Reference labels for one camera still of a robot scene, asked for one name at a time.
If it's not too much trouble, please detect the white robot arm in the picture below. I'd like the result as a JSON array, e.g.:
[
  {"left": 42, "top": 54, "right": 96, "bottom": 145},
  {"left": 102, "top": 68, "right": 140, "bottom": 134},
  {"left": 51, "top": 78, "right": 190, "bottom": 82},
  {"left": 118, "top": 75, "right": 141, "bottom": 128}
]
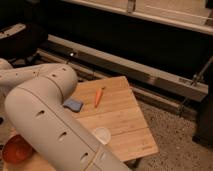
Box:
[{"left": 0, "top": 58, "right": 130, "bottom": 171}]

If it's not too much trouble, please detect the orange carrot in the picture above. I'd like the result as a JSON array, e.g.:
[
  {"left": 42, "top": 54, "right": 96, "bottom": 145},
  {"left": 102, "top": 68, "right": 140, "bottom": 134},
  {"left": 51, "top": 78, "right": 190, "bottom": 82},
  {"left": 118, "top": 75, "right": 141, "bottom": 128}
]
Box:
[{"left": 94, "top": 87, "right": 106, "bottom": 108}]

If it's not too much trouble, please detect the wooden board table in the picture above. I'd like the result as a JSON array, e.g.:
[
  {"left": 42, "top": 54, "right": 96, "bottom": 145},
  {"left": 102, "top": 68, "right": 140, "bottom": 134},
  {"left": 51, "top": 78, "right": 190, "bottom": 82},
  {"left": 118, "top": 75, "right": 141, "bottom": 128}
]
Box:
[{"left": 2, "top": 75, "right": 160, "bottom": 171}]

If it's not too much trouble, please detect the blue sponge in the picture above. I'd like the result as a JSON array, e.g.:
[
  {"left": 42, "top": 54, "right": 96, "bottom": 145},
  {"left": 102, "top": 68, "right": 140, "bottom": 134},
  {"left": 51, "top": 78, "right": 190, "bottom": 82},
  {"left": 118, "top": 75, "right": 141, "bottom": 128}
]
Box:
[{"left": 63, "top": 98, "right": 83, "bottom": 113}]

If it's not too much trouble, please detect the orange bowl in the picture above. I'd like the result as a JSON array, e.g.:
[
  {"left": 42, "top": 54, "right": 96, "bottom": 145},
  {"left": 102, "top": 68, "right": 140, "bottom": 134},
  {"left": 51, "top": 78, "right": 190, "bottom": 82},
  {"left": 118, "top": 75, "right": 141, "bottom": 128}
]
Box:
[{"left": 2, "top": 135, "right": 33, "bottom": 164}]

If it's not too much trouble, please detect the light wooden shelf edge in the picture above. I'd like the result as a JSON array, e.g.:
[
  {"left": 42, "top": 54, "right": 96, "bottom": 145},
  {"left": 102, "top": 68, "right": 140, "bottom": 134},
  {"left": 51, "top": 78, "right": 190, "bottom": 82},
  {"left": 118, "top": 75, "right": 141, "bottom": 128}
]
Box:
[{"left": 63, "top": 0, "right": 213, "bottom": 35}]

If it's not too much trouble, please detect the long metal rail beam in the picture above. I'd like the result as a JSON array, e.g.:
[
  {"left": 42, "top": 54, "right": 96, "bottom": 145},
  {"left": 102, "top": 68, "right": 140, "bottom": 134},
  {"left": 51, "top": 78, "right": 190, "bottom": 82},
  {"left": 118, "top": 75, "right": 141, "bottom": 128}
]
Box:
[{"left": 40, "top": 35, "right": 209, "bottom": 102}]

